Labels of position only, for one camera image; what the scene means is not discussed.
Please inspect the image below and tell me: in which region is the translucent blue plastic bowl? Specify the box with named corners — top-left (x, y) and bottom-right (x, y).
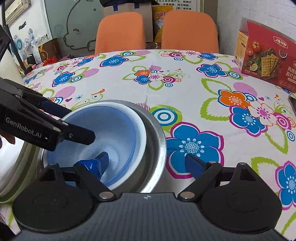
top-left (47, 105), bottom-right (141, 188)

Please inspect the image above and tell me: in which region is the white plastic bowl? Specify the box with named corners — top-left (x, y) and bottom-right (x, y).
top-left (43, 101), bottom-right (148, 191)

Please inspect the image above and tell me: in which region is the stainless steel bowl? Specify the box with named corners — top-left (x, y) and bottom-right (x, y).
top-left (37, 100), bottom-right (167, 194)

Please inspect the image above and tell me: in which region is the person's left hand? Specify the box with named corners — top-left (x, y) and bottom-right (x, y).
top-left (0, 132), bottom-right (16, 148)

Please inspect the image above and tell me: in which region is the red item near bag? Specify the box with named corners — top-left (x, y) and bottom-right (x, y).
top-left (43, 56), bottom-right (58, 66)

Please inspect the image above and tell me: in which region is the white electric kettle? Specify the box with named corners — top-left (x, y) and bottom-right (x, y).
top-left (0, 50), bottom-right (24, 85)

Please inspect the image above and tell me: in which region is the brown gift bag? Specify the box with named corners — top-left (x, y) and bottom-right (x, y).
top-left (38, 38), bottom-right (62, 62)

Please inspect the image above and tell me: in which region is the floral tablecloth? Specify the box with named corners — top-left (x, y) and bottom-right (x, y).
top-left (24, 50), bottom-right (295, 240)

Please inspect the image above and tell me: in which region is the black monitor stand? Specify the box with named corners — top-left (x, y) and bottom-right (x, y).
top-left (1, 1), bottom-right (32, 75)

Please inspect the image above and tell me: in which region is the white air conditioner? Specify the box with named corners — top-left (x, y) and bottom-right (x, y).
top-left (5, 0), bottom-right (31, 26)

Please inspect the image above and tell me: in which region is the left orange chair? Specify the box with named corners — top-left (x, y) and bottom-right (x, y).
top-left (95, 12), bottom-right (146, 55)

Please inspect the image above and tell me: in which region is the orange chair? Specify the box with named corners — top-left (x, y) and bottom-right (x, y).
top-left (161, 10), bottom-right (219, 53)
top-left (95, 12), bottom-right (146, 55)

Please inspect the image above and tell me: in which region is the black cloth on box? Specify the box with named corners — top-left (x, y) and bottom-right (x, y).
top-left (100, 0), bottom-right (159, 8)

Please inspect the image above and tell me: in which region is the red cracker box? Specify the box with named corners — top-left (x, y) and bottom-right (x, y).
top-left (234, 18), bottom-right (296, 93)

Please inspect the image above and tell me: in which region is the right orange chair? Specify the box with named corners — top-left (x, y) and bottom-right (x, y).
top-left (161, 10), bottom-right (219, 53)

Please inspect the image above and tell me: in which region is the yellow snack bag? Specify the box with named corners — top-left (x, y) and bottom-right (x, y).
top-left (152, 5), bottom-right (173, 47)

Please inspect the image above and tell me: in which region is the cardboard box with blue handles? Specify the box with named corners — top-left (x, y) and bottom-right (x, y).
top-left (102, 1), bottom-right (154, 43)

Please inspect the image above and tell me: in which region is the wall poster with chinese text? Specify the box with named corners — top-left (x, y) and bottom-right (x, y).
top-left (156, 0), bottom-right (204, 12)

